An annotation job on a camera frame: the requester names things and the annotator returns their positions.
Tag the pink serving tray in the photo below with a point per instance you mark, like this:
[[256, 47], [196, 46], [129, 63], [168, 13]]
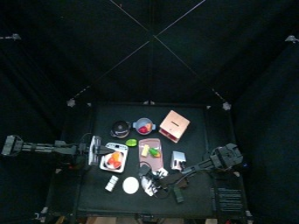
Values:
[[149, 155]]

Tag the white round plate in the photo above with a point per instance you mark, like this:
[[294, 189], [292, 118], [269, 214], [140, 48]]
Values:
[[129, 185]]

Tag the red toy food piece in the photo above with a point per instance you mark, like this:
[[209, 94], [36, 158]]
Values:
[[141, 130]]

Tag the orange toy carrot piece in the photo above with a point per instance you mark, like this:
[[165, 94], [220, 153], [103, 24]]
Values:
[[148, 127]]

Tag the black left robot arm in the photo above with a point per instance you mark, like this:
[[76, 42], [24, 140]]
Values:
[[43, 148]]

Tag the blue-grey toy pot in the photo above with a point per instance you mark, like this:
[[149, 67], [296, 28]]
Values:
[[144, 126]]

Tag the dark green oblong object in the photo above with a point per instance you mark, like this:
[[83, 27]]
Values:
[[177, 194]]

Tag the green toy apple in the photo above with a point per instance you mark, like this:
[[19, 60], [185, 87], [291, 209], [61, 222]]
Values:
[[131, 142]]

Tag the yellow toy butter block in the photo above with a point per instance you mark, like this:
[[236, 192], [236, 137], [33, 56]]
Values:
[[144, 150]]

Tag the orange toy food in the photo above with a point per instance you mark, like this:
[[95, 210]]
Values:
[[115, 159]]

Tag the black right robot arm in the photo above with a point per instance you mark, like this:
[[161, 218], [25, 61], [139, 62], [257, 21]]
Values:
[[217, 159]]

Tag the small white striped box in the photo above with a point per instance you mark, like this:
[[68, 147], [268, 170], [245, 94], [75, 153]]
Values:
[[111, 183]]

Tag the small lidded toy pot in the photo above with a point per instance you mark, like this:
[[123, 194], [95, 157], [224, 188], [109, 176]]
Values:
[[120, 129]]

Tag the green and yellow toy vegetable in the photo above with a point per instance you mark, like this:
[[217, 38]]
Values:
[[155, 152]]

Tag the white bowl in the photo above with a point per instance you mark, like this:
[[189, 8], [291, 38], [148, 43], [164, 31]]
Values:
[[113, 159]]

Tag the silver frame bracket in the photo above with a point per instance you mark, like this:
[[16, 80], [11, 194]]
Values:
[[15, 37], [71, 102], [291, 38], [147, 102], [225, 106]]

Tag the wooden drawer box red front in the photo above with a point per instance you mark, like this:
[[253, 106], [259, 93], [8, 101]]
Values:
[[175, 125]]

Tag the white knife block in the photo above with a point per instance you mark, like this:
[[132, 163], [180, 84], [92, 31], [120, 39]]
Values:
[[179, 160]]

